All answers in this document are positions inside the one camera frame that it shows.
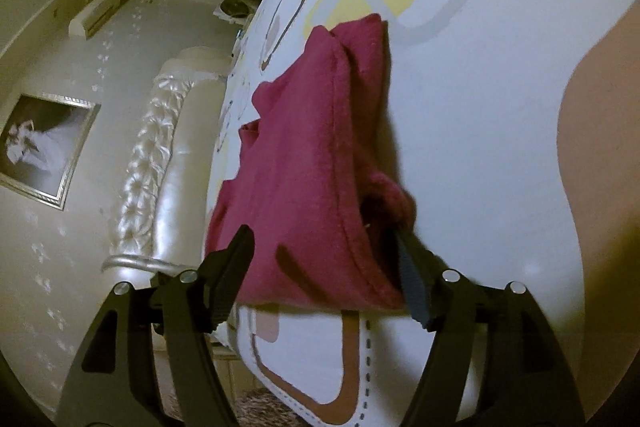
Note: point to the red knit sweater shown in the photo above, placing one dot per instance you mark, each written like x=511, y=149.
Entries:
x=300, y=157

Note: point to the cream nightstand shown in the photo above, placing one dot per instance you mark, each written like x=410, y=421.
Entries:
x=227, y=359

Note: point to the silver framed wall picture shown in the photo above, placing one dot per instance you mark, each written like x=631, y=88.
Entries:
x=45, y=147

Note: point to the white wall air conditioner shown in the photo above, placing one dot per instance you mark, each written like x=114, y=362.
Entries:
x=97, y=14

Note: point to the shaggy brown rug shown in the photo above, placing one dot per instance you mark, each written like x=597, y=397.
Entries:
x=250, y=409

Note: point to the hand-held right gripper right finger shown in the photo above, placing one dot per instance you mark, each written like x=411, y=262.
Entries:
x=412, y=287

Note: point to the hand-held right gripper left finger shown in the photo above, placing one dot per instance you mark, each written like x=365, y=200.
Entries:
x=227, y=287

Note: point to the cream tufted leather headboard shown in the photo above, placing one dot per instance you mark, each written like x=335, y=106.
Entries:
x=150, y=167

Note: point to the printed white bed sheet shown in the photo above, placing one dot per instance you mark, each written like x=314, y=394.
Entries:
x=475, y=107

